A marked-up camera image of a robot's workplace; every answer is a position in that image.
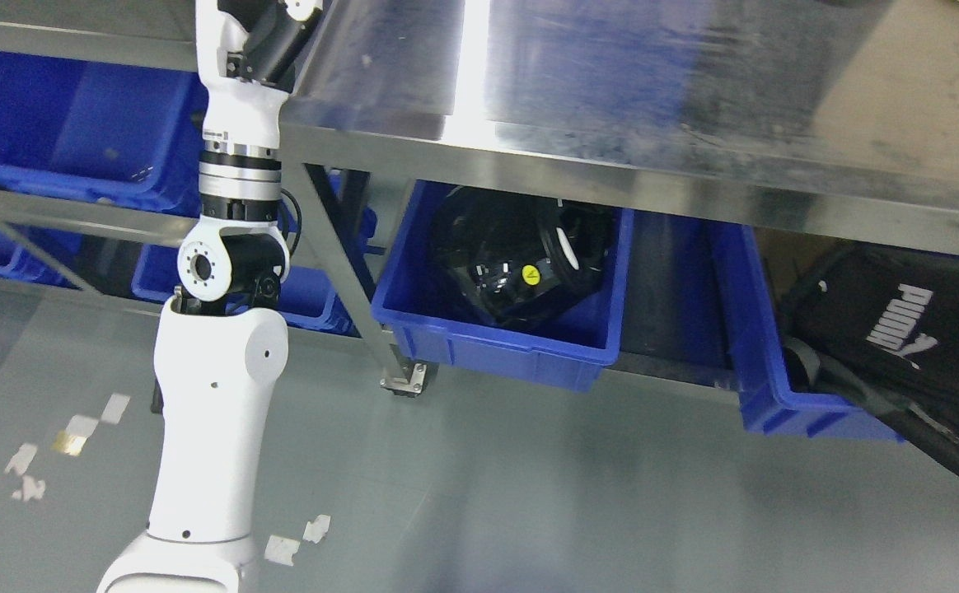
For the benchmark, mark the black Puma backpack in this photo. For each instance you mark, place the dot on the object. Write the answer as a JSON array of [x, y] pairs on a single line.
[[879, 326]]

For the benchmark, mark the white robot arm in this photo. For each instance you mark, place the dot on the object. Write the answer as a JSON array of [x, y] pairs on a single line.
[[221, 344]]

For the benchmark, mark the black glossy helmet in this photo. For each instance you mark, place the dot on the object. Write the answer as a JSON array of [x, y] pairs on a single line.
[[515, 261]]

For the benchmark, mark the blue bin under backpack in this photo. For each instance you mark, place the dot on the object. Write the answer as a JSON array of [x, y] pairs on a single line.
[[768, 404]]

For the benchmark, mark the blue bin with helmet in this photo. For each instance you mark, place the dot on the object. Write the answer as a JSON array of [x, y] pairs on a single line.
[[568, 352]]

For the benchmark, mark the stainless steel table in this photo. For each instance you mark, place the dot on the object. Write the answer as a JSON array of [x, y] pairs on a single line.
[[835, 118]]

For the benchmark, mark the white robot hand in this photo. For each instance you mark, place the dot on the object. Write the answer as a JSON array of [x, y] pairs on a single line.
[[259, 43]]

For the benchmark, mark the blue bin lower left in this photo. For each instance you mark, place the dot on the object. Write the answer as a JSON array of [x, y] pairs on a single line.
[[306, 288]]

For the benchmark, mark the blue bin far left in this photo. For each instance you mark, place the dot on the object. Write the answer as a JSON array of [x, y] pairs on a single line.
[[100, 131]]

